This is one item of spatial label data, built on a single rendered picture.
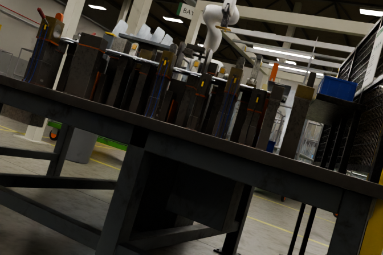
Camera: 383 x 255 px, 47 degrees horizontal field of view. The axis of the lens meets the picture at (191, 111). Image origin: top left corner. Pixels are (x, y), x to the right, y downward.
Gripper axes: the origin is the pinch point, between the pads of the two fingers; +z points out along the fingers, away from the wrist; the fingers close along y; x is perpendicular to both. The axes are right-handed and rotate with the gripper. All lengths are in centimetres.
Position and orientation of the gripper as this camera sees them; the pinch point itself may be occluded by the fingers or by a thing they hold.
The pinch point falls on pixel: (224, 23)
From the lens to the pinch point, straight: 235.3
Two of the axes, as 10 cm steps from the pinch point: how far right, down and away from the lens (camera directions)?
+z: -2.7, 9.6, -0.6
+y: -1.9, -1.1, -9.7
